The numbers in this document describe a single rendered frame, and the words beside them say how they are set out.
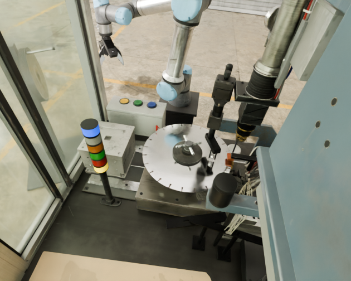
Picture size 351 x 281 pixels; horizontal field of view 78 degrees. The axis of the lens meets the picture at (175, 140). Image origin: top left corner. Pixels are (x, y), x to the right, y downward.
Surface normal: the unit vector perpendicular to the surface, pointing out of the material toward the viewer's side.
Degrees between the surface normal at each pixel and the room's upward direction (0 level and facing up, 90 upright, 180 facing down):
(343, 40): 90
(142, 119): 90
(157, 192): 0
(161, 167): 0
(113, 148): 0
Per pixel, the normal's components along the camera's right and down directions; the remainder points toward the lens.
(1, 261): 0.99, 0.16
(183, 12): -0.41, 0.52
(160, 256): 0.07, -0.70
